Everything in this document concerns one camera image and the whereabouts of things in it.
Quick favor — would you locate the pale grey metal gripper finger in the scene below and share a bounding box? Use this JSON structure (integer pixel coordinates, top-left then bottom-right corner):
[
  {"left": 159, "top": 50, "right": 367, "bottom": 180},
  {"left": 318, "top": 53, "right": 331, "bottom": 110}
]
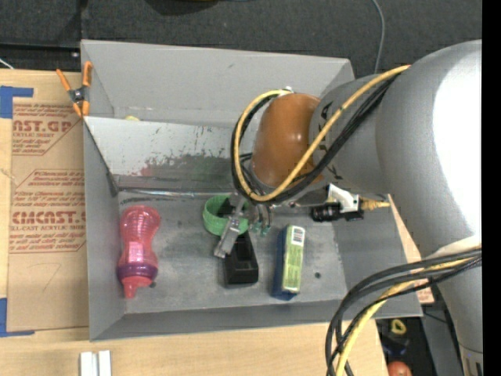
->
[{"left": 213, "top": 215, "right": 242, "bottom": 259}]

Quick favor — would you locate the black open box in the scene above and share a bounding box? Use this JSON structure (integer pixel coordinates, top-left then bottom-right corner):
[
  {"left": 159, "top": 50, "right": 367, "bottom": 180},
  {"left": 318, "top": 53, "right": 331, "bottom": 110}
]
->
[{"left": 222, "top": 232, "right": 260, "bottom": 287}]

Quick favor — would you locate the grey metal bin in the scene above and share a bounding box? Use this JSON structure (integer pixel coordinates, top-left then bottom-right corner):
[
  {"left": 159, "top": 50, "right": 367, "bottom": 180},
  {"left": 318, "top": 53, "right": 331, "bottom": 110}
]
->
[{"left": 80, "top": 39, "right": 424, "bottom": 342}]

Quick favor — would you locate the blue and green packet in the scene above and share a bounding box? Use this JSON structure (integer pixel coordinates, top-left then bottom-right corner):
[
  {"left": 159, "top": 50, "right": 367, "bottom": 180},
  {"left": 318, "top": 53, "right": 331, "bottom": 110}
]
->
[{"left": 270, "top": 224, "right": 307, "bottom": 302}]

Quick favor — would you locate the pink plastic spout bottle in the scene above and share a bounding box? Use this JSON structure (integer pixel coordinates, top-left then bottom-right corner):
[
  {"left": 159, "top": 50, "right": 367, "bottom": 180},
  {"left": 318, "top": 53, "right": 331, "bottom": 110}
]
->
[{"left": 116, "top": 204, "right": 162, "bottom": 300}]

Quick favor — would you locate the brown cardboard board with red print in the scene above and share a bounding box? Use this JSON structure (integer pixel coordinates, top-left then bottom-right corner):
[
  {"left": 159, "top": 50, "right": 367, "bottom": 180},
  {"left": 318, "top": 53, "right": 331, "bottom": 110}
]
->
[{"left": 0, "top": 68, "right": 434, "bottom": 338}]

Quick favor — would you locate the green ring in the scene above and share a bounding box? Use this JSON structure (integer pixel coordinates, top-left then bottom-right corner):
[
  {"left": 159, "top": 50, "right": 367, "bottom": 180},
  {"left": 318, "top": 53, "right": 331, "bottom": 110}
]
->
[{"left": 202, "top": 194, "right": 251, "bottom": 236}]

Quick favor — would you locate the black cylinder on white bracket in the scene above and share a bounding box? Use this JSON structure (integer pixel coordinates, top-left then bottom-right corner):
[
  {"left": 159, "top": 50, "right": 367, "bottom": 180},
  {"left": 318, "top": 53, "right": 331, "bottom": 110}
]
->
[{"left": 311, "top": 183, "right": 392, "bottom": 223}]

